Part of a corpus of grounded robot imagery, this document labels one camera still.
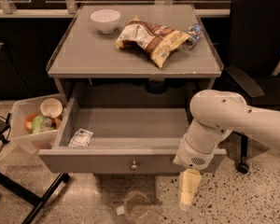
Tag clear glass on floor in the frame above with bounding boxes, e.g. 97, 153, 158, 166
124, 191, 150, 219

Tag white paper cup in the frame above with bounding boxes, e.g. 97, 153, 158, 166
40, 98, 63, 118

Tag clear plastic bin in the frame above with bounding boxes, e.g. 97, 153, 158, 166
10, 94, 62, 153

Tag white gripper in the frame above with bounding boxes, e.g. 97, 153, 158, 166
173, 137, 214, 211

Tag black tape roll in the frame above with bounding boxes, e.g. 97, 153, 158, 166
145, 80, 167, 94

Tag metal drawer knob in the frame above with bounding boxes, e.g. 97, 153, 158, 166
130, 161, 138, 171

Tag black office chair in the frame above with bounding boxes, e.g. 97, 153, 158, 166
214, 0, 280, 174

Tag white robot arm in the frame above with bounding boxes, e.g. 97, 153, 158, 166
174, 90, 280, 211

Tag grey top drawer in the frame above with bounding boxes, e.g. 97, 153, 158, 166
37, 81, 228, 175

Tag brown yellow chip bag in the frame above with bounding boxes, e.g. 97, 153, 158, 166
116, 17, 189, 68

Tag black metal stand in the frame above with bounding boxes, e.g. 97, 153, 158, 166
0, 113, 70, 224

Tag green fruit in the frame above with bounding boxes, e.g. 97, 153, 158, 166
31, 115, 44, 133

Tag white ceramic bowl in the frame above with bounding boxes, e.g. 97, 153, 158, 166
91, 9, 120, 34

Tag white paper packets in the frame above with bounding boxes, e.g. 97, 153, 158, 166
69, 129, 93, 147

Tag red apple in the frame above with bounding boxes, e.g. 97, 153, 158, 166
24, 113, 37, 133

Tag clear plastic water bottle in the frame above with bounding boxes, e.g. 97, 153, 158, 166
184, 23, 202, 50

